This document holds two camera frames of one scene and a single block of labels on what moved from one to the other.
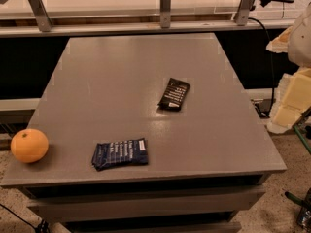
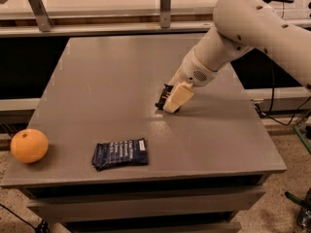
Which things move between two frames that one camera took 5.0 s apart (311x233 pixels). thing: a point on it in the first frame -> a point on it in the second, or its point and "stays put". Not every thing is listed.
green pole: [302, 139] stays put
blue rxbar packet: [127, 151] stays put
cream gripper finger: [293, 100] -> [190, 72]
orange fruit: [29, 146] stays put
